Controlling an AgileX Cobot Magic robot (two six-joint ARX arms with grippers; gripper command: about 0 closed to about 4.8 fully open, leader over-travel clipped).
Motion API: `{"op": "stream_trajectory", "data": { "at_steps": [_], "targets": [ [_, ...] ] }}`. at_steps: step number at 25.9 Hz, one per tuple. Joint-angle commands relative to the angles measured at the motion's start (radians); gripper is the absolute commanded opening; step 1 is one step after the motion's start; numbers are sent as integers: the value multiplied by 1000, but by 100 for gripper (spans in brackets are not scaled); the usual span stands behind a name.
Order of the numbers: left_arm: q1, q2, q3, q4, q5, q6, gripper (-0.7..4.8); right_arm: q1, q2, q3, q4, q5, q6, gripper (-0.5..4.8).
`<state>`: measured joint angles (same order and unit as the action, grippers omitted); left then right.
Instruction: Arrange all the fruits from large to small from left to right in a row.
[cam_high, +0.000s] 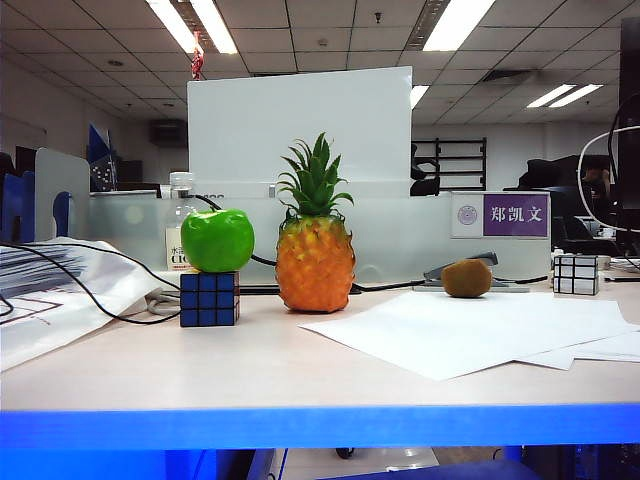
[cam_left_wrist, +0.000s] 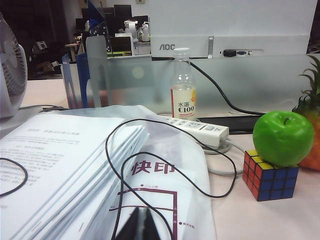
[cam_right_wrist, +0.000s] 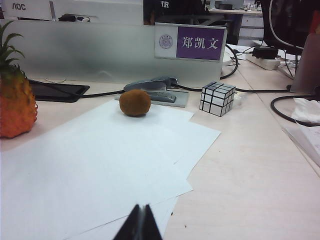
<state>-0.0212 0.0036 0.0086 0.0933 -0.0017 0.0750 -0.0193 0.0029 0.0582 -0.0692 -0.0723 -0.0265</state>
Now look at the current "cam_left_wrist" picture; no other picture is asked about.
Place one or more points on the frosted desk partition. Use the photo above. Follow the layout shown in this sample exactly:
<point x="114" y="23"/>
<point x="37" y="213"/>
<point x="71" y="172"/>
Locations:
<point x="262" y="85"/>

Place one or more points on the white printed plastic bag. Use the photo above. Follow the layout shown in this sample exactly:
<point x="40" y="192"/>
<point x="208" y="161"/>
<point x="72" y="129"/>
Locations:
<point x="180" y="155"/>

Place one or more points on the green plastic apple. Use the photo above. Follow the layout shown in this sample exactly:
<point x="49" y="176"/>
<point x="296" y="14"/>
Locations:
<point x="280" y="140"/>

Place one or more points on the blue file holder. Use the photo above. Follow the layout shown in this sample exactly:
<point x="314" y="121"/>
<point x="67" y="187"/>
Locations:
<point x="75" y="82"/>

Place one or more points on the stack of printed paper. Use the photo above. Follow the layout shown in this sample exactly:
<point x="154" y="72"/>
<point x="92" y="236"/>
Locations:
<point x="50" y="162"/>

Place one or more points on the clear C100 drink bottle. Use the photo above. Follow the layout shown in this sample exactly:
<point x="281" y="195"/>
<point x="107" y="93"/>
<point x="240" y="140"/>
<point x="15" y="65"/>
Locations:
<point x="183" y="100"/>

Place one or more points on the white AOC monitor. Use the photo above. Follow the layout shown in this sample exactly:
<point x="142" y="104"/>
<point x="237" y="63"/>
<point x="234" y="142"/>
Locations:
<point x="225" y="22"/>

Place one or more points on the coloured Rubik's cube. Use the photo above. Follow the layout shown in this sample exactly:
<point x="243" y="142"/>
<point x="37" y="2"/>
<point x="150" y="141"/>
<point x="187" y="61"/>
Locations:
<point x="275" y="182"/>

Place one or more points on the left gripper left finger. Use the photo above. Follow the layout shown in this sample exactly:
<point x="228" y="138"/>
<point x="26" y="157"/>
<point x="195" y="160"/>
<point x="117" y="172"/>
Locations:
<point x="132" y="227"/>

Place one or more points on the white translucent file holder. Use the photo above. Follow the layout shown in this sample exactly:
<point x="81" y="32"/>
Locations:
<point x="96" y="62"/>

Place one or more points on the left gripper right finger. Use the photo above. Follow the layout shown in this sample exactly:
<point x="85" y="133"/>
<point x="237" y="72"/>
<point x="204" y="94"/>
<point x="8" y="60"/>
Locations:
<point x="156" y="227"/>

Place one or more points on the blue triangular board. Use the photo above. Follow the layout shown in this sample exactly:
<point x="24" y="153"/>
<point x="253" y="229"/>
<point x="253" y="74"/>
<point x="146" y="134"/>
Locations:
<point x="96" y="12"/>

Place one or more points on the white desk fan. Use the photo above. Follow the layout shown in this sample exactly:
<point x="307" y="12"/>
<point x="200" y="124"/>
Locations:
<point x="12" y="75"/>

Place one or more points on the white power strip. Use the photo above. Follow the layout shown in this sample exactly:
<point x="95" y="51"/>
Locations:
<point x="200" y="126"/>

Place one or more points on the black flat monitor base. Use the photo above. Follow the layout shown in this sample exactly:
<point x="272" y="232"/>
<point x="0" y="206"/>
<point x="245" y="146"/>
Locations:
<point x="225" y="123"/>

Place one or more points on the white background appliance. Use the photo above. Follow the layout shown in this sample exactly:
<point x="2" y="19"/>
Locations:
<point x="131" y="30"/>

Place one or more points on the black-white dotted pattern board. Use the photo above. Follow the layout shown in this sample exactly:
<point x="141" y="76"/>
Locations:
<point x="100" y="29"/>

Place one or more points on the black plug in monitor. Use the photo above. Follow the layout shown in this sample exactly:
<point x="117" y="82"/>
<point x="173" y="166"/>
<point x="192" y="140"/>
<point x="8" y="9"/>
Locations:
<point x="229" y="53"/>

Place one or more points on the plastic pineapple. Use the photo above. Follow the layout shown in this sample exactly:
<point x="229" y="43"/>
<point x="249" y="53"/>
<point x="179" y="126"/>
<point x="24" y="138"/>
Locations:
<point x="310" y="140"/>

